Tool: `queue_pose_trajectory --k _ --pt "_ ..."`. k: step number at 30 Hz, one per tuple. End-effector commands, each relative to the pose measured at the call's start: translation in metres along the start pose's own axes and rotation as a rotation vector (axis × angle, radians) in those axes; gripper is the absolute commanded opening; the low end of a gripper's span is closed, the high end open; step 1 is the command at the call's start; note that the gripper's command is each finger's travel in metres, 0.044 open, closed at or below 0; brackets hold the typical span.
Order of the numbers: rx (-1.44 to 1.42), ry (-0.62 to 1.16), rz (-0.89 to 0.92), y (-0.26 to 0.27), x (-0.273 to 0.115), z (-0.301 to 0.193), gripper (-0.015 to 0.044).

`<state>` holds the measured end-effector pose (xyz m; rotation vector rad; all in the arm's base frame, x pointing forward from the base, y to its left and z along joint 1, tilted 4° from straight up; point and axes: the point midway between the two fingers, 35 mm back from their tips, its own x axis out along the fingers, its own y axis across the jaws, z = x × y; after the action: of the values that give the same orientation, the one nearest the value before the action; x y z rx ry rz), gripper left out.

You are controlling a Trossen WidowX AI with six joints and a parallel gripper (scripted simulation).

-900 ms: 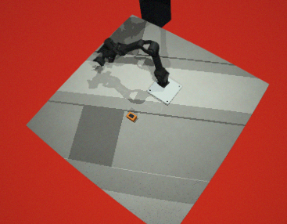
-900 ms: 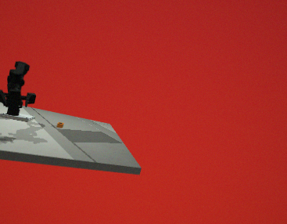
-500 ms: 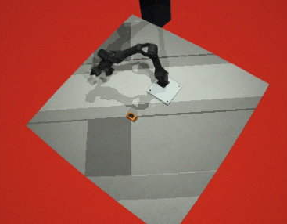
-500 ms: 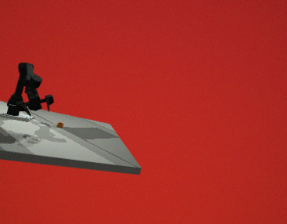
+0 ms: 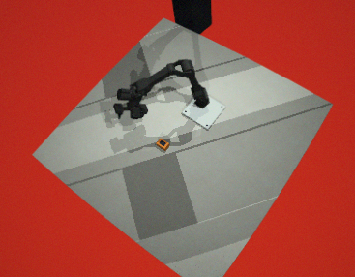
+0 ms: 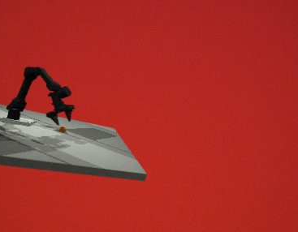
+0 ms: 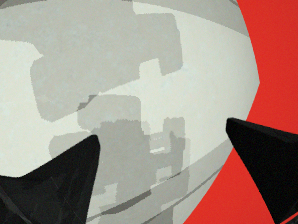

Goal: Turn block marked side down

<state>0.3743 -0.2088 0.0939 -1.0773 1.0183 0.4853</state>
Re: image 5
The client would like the orange block with dark square marking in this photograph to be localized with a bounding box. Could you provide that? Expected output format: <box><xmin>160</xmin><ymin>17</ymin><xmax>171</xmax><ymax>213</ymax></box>
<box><xmin>157</xmin><ymin>138</ymin><xmax>169</xmax><ymax>151</ymax></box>

